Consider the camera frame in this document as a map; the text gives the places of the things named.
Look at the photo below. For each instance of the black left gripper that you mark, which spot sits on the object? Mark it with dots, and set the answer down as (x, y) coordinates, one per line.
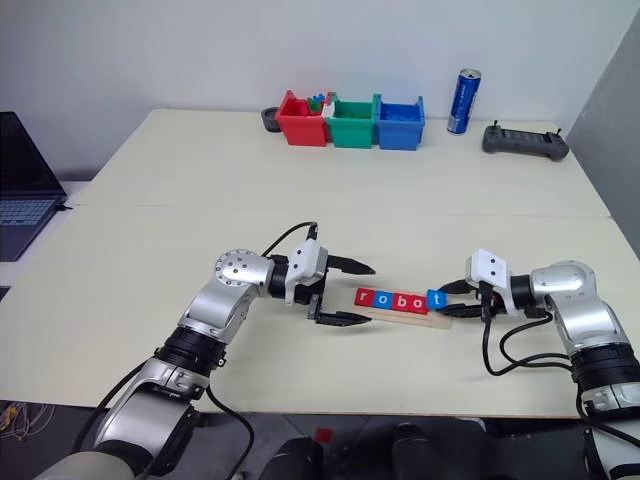
(309, 292)

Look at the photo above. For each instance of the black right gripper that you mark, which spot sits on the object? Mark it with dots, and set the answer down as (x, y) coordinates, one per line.
(495, 305)

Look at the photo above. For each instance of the blue letter t block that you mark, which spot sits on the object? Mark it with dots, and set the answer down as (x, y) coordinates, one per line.
(436, 299)

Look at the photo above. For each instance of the blue letter o block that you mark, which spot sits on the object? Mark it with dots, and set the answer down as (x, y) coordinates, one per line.
(382, 300)

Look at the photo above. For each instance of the red letter o block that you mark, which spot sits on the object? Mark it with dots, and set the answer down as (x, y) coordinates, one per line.
(418, 304)

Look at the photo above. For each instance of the red letter b block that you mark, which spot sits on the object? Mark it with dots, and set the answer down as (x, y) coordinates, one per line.
(401, 302)

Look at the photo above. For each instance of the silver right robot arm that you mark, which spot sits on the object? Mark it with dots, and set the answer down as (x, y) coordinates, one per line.
(590, 320)

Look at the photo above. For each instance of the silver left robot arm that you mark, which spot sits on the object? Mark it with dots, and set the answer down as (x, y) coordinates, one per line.
(215, 310)

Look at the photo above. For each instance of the red letter r block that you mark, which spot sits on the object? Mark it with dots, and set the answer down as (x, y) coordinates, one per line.
(363, 298)

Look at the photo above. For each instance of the wooden letter tray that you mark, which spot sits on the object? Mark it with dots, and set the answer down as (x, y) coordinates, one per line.
(425, 320)

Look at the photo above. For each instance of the small red square object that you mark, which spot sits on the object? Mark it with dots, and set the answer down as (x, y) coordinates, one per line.
(325, 435)

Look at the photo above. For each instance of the green plastic storage bin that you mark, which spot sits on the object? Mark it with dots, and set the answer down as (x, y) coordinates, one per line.
(350, 132)

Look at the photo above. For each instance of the blue plastic storage bin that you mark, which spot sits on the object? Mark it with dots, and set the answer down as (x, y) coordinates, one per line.
(398, 135)

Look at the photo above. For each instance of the grey remote controller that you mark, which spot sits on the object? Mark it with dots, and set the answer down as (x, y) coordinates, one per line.
(522, 142)

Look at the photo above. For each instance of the red plastic storage bin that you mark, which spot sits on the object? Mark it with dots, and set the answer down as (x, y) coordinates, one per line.
(300, 129)

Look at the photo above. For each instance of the white toy brick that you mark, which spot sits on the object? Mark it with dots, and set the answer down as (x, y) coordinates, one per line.
(327, 110)

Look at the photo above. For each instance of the black round holder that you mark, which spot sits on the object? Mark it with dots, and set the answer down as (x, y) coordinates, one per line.
(269, 120)

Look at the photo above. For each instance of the green toy brick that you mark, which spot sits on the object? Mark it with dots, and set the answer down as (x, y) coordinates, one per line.
(315, 105)

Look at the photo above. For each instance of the blue drink can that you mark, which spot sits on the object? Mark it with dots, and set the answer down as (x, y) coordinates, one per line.
(464, 102)

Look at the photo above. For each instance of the black laptop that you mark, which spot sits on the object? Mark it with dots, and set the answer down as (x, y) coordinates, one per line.
(25, 162)

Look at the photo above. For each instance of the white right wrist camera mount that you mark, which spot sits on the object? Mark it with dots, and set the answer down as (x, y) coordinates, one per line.
(487, 267)

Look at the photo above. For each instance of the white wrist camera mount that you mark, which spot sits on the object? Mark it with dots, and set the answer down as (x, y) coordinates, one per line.
(305, 260)
(487, 267)

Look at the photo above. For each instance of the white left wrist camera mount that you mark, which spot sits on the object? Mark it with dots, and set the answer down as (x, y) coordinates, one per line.
(305, 260)

